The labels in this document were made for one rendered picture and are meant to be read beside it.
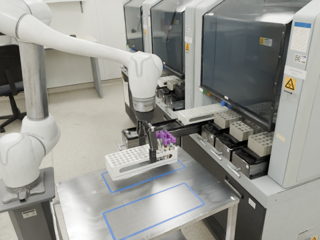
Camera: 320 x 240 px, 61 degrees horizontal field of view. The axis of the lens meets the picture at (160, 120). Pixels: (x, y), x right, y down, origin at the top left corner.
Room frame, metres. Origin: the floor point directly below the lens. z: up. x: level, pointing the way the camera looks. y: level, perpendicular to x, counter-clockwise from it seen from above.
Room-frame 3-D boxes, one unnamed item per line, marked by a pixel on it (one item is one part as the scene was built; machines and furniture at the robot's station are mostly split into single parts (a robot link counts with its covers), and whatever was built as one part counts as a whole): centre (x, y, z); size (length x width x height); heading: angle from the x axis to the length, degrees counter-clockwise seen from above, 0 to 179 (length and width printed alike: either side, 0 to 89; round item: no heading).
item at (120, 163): (0.97, 0.08, 0.88); 0.30 x 0.10 x 0.06; 116
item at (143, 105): (0.98, 0.06, 1.14); 0.09 x 0.09 x 0.06
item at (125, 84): (3.12, 0.41, 0.43); 0.27 x 0.02 x 0.36; 20
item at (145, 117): (0.98, 0.06, 1.07); 0.08 x 0.07 x 0.09; 26
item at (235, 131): (1.23, -0.40, 0.85); 0.12 x 0.02 x 0.06; 20
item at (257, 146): (1.08, -0.45, 0.85); 0.12 x 0.02 x 0.06; 19
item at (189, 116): (1.50, -0.26, 0.83); 0.30 x 0.10 x 0.06; 110
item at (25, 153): (1.06, 0.66, 0.87); 0.18 x 0.16 x 0.22; 170
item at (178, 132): (1.44, -0.10, 0.78); 0.73 x 0.14 x 0.09; 110
